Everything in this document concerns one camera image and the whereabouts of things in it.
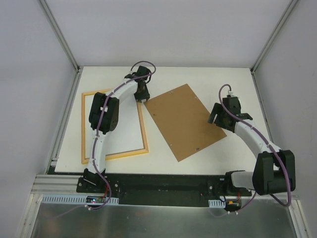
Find brown backing board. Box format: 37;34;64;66
145;84;226;162

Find street photo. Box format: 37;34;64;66
84;92;145;159

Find yellow wooden picture frame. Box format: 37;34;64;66
81;88;150;165

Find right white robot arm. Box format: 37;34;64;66
208;96;296;196

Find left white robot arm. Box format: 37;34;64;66
83;65;156;193

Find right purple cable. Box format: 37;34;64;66
210;84;292;219

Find purple cable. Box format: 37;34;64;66
210;84;292;219
54;60;157;219

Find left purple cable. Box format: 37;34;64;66
54;60;157;219

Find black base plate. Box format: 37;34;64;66
76;174;251;207

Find right white cable duct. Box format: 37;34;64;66
208;200;226;209

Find white cable duct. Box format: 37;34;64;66
42;194;119;206
208;200;226;209

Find right aluminium corner post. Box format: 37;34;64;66
250;0;300;75

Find aluminium corner post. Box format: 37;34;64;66
250;0;300;75
37;0;80;72

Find aluminium front rail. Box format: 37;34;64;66
31;173;299;199

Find left aluminium corner post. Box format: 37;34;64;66
37;0;80;72

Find left white cable duct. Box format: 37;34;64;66
42;194;119;206

